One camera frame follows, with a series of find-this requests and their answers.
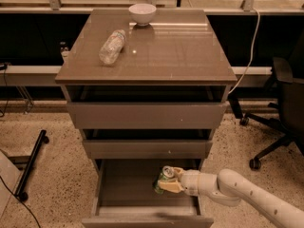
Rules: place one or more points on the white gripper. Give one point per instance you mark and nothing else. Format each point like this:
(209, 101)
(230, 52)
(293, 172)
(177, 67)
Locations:
(189, 182)

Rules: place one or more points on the green soda can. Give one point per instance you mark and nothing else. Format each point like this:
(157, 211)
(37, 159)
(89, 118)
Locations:
(166, 174)

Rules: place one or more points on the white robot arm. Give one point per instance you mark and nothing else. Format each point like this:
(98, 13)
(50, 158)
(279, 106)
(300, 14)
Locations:
(229, 188)

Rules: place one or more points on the grey bottom drawer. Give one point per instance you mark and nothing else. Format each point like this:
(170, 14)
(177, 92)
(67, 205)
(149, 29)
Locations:
(125, 198)

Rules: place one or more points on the grey drawer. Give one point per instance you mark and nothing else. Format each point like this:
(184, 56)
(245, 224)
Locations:
(125, 198)
(147, 144)
(146, 107)

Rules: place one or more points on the grey middle drawer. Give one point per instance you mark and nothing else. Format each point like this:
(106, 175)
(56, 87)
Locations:
(147, 144)

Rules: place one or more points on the grey drawer cabinet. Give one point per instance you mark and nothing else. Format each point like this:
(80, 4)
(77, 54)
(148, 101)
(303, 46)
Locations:
(179, 48)

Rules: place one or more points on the grey top drawer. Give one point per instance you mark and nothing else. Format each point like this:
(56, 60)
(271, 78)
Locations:
(146, 107)

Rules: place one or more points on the clear plastic water bottle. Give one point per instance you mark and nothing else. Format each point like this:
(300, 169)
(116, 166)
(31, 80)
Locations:
(111, 49)

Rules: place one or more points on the black office chair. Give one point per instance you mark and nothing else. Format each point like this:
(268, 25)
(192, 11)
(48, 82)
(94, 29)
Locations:
(288, 76)

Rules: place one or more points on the black wheeled stand leg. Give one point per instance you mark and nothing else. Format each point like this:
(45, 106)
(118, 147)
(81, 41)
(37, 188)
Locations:
(20, 192)

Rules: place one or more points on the white bowl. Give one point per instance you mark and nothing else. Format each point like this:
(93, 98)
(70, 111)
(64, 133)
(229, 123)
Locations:
(142, 14)

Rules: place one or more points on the small bottle behind cabinet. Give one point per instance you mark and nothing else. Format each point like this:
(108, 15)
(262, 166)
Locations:
(64, 50)

